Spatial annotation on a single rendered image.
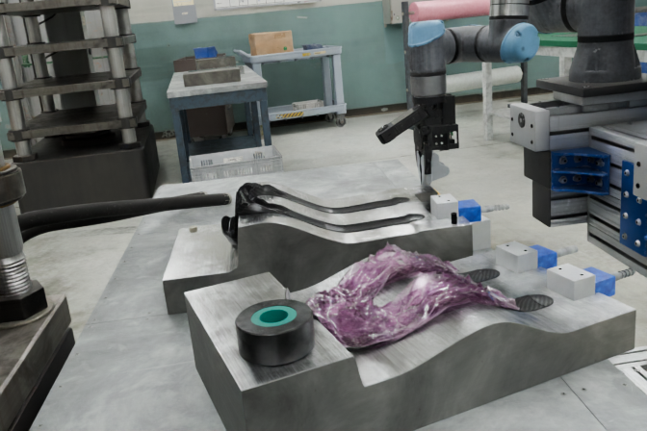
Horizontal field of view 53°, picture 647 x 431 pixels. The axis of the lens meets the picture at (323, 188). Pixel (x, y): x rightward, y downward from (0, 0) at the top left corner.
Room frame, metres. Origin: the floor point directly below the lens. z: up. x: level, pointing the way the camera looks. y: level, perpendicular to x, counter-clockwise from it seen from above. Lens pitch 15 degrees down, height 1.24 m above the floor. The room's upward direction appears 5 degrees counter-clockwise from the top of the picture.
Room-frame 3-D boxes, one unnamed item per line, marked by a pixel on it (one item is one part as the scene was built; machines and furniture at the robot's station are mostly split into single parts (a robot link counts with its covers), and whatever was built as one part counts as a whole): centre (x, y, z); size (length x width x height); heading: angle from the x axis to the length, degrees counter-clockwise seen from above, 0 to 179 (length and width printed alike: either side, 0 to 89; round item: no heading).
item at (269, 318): (0.61, 0.06, 0.93); 0.08 x 0.08 x 0.04
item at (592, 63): (1.47, -0.66, 1.09); 0.15 x 0.15 x 0.10
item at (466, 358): (0.75, -0.09, 0.86); 0.50 x 0.26 x 0.11; 112
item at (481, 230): (1.16, -0.25, 0.83); 0.13 x 0.05 x 0.05; 15
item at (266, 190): (1.09, 0.01, 0.92); 0.35 x 0.16 x 0.09; 95
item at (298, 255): (1.10, 0.03, 0.87); 0.50 x 0.26 x 0.14; 95
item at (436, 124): (1.38, -0.25, 0.99); 0.09 x 0.08 x 0.12; 95
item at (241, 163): (4.29, 0.58, 0.28); 0.61 x 0.41 x 0.15; 100
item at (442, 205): (1.06, -0.25, 0.89); 0.13 x 0.05 x 0.05; 93
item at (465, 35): (1.41, -0.34, 1.15); 0.11 x 0.11 x 0.08; 31
